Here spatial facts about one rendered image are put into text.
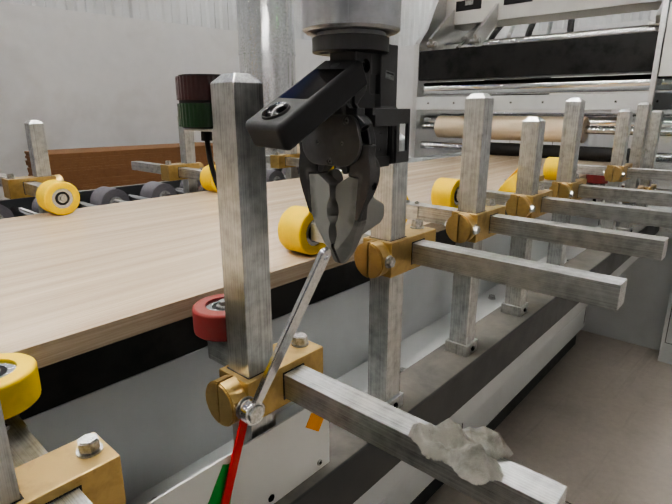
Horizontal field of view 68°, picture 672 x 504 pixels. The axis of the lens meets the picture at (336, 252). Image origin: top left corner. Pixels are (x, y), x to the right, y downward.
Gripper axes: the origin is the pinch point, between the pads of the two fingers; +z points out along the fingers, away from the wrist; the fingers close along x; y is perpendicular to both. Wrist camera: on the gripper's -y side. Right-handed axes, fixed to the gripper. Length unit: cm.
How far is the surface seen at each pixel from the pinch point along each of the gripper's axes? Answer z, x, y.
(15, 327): 10.4, 31.0, -20.7
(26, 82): -48, 714, 210
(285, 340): 8.1, 1.5, -5.8
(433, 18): -65, 134, 239
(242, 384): 13.8, 6.1, -7.8
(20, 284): 10, 47, -15
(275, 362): 10.4, 2.2, -6.6
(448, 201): 7, 26, 70
